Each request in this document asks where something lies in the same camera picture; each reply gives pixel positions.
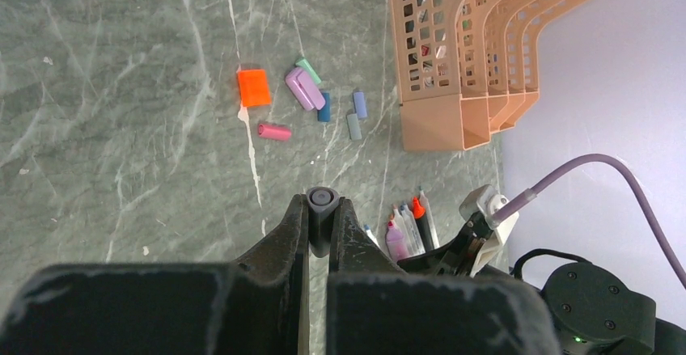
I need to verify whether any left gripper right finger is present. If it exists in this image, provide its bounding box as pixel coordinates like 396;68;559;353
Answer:
327;199;561;354

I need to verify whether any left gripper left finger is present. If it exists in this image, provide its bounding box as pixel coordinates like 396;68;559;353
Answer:
1;194;309;354

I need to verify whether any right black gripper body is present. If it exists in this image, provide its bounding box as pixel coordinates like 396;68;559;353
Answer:
398;213;493;277

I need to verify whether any black orange highlighter body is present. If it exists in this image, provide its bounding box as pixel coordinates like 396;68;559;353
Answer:
413;197;435;252

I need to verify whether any purple highlighter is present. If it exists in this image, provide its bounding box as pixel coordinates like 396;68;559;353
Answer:
385;221;410;262

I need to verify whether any pink capped white marker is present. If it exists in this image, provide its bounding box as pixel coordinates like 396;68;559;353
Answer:
400;202;426;256

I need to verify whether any teal capped white marker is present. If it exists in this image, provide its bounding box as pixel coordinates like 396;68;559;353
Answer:
419;187;440;248

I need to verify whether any dark grey marker cap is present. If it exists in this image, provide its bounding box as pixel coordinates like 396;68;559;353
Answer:
306;186;340;258

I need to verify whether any grey pen cap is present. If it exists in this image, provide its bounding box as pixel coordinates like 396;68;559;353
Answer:
346;113;362;141

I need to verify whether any pink marker cap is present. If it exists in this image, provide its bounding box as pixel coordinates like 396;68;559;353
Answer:
257;123;292;142

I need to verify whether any orange highlighter cap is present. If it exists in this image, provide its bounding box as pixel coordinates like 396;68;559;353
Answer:
237;69;272;108

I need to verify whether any blue capped white marker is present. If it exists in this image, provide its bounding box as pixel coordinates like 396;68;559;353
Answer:
392;205;414;256

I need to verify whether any grey capped white marker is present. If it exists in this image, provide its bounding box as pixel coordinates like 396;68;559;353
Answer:
363;224;380;247

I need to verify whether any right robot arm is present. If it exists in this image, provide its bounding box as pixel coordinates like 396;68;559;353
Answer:
399;213;685;354

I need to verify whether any lavender marker cap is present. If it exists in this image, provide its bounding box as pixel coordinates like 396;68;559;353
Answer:
353;91;368;120

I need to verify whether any dark blue marker cap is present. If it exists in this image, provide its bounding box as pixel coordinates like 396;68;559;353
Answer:
317;92;331;122

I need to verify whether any orange mesh file organizer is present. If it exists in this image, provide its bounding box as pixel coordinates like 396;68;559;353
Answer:
389;0;589;152

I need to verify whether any green marker cap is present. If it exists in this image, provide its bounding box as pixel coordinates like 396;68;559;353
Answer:
295;57;322;85

